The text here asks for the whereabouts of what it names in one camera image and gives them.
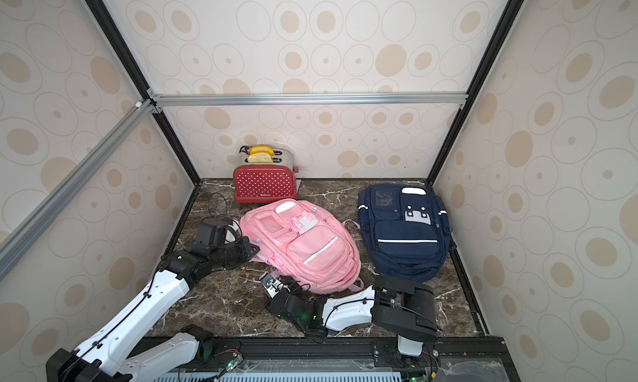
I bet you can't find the pink backpack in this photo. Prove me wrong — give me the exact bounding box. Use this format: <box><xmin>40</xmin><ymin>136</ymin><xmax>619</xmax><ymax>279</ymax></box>
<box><xmin>239</xmin><ymin>199</ymin><xmax>363</xmax><ymax>295</ymax></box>

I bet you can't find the red polka dot toaster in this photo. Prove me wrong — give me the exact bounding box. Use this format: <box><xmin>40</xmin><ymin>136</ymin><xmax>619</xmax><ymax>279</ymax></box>
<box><xmin>233</xmin><ymin>145</ymin><xmax>298</xmax><ymax>203</ymax></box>

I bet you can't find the navy blue backpack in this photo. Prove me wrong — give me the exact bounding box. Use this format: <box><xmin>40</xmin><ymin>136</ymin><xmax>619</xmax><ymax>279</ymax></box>
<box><xmin>357</xmin><ymin>184</ymin><xmax>456</xmax><ymax>283</ymax></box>

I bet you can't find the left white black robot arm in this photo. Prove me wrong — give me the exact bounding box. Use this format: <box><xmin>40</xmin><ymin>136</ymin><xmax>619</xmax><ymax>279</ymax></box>
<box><xmin>46</xmin><ymin>217</ymin><xmax>259</xmax><ymax>381</ymax></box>

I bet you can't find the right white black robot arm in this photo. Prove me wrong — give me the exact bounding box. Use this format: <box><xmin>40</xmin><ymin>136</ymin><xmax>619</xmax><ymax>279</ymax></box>
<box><xmin>260</xmin><ymin>272</ymin><xmax>439</xmax><ymax>357</ymax></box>

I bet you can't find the right yellow toast slice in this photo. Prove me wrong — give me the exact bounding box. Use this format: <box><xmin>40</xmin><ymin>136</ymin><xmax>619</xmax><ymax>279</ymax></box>
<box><xmin>246</xmin><ymin>152</ymin><xmax>274</xmax><ymax>164</ymax></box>

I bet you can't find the yellow toast slice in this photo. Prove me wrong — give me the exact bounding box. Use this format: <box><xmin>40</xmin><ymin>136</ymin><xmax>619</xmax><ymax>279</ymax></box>
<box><xmin>249</xmin><ymin>145</ymin><xmax>275</xmax><ymax>157</ymax></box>
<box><xmin>246</xmin><ymin>152</ymin><xmax>274</xmax><ymax>164</ymax></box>

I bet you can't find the left yellow toast slice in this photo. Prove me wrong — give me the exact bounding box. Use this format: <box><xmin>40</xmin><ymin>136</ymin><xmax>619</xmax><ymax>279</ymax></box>
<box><xmin>249</xmin><ymin>145</ymin><xmax>275</xmax><ymax>157</ymax></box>

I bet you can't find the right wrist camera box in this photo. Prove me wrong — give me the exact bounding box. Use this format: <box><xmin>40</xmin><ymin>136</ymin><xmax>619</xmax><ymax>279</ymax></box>
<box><xmin>260</xmin><ymin>272</ymin><xmax>282</xmax><ymax>298</ymax></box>

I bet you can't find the diagonal aluminium frame bar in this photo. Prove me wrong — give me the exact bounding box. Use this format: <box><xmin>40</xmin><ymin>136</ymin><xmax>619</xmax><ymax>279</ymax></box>
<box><xmin>1</xmin><ymin>99</ymin><xmax>152</xmax><ymax>277</ymax></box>

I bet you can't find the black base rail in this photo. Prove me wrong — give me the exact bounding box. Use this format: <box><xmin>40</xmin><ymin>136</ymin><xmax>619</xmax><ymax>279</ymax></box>
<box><xmin>90</xmin><ymin>334</ymin><xmax>520</xmax><ymax>382</ymax></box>

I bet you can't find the horizontal aluminium frame bar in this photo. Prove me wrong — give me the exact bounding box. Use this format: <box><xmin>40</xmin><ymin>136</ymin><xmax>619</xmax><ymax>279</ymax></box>
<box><xmin>153</xmin><ymin>92</ymin><xmax>468</xmax><ymax>107</ymax></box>

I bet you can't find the black left corner post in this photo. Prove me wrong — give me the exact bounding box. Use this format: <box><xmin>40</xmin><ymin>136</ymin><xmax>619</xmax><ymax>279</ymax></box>
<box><xmin>83</xmin><ymin>0</ymin><xmax>202</xmax><ymax>185</ymax></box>

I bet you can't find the black corner post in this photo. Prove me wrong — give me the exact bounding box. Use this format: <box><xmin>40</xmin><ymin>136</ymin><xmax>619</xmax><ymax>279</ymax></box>
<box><xmin>83</xmin><ymin>0</ymin><xmax>202</xmax><ymax>185</ymax></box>
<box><xmin>426</xmin><ymin>0</ymin><xmax>526</xmax><ymax>187</ymax></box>

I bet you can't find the black right corner post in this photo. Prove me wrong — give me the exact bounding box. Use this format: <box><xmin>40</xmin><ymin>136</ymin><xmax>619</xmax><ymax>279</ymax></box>
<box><xmin>426</xmin><ymin>0</ymin><xmax>526</xmax><ymax>187</ymax></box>

